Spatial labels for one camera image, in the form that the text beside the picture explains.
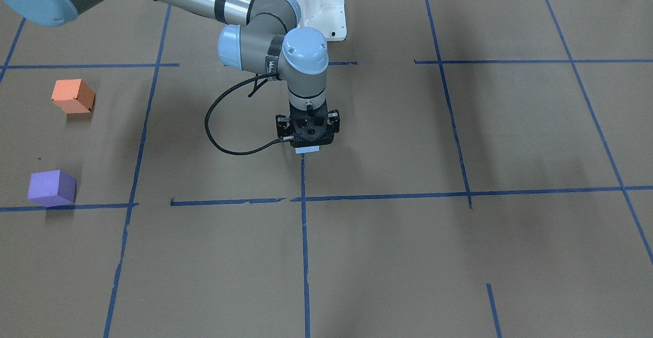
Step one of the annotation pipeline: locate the black braided cable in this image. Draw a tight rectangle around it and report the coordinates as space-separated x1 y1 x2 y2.
205 73 294 155

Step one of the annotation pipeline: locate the purple foam block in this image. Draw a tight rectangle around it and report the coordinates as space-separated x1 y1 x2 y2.
27 169 77 207

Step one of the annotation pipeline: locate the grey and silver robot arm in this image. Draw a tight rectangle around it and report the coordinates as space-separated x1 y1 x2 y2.
2 0 341 149

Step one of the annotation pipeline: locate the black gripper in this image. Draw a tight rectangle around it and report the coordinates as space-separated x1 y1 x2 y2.
276 102 341 148

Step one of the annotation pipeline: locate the light blue foam block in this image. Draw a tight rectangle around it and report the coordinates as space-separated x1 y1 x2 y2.
294 146 320 154

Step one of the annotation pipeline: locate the orange foam block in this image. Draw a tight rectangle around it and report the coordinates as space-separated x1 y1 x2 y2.
51 79 96 114

